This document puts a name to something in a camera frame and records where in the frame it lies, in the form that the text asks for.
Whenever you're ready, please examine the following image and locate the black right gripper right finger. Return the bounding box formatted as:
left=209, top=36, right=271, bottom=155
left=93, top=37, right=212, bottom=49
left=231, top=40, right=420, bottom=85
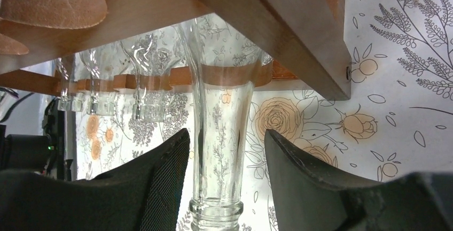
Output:
left=264, top=129, right=452, bottom=230

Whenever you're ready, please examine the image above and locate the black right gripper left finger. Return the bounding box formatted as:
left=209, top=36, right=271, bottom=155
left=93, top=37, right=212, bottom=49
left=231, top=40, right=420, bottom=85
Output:
left=1, top=129, right=190, bottom=230

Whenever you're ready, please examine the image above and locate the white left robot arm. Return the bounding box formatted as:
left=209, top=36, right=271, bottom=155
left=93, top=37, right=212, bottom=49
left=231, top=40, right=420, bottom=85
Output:
left=1, top=98, right=77, bottom=181

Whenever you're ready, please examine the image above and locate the brown wooden wine rack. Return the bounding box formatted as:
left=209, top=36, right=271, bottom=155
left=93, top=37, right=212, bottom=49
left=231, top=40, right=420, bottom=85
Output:
left=0, top=0, right=353, bottom=102

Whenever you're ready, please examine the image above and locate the floral patterned table mat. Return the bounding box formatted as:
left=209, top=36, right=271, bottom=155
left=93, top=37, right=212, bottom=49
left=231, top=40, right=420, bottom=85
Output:
left=76, top=0, right=452, bottom=230

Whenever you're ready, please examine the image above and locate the clear slim glass bottle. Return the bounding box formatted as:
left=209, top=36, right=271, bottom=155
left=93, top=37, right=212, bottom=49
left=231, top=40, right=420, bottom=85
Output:
left=176, top=13, right=267, bottom=230

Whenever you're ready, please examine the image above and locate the clear square glass bottle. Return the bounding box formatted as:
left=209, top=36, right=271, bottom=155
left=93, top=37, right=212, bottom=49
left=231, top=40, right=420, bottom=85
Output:
left=55, top=53, right=88, bottom=112

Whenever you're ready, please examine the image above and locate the clear labelled square bottle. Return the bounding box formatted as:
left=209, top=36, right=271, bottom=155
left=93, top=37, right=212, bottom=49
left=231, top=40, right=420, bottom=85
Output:
left=80, top=42, right=120, bottom=116

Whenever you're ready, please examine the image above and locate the clear round glass bottle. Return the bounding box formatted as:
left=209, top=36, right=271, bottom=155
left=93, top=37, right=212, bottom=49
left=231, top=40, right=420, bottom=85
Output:
left=120, top=25, right=184, bottom=122

